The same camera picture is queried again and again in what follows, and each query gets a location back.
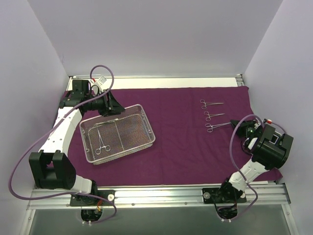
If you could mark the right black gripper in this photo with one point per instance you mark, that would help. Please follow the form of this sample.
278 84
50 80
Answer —
244 127

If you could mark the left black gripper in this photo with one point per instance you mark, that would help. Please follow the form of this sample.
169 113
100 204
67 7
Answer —
107 103

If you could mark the steel tweezers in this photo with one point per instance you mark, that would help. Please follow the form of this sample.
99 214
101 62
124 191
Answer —
108 121

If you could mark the steel forceps clamp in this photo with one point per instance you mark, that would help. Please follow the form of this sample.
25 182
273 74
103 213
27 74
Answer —
206 104
210 127
102 146

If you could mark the wire mesh instrument tray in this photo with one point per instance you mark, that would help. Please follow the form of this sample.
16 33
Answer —
130 134

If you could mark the steel surgical scissors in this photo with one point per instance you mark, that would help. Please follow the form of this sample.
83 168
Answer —
209 116

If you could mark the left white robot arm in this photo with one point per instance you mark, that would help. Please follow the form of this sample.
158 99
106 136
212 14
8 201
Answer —
51 167

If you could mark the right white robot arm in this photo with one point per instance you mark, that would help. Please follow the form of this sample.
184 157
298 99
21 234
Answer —
268 149

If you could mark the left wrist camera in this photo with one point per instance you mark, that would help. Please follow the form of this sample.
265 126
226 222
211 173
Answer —
100 83

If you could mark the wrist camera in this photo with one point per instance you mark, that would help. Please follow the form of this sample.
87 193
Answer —
100 83
271 136

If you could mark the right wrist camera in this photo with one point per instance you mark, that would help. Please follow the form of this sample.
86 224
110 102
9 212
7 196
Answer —
271 136

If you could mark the back aluminium rail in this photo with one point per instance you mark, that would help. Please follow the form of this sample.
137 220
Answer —
86 76

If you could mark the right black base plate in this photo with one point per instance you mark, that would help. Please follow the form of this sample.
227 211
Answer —
221 196

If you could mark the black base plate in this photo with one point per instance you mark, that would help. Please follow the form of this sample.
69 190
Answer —
221 196
78 200

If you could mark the front aluminium rail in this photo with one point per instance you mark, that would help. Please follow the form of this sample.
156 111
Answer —
163 196

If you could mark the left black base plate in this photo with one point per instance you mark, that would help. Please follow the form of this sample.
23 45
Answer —
78 200

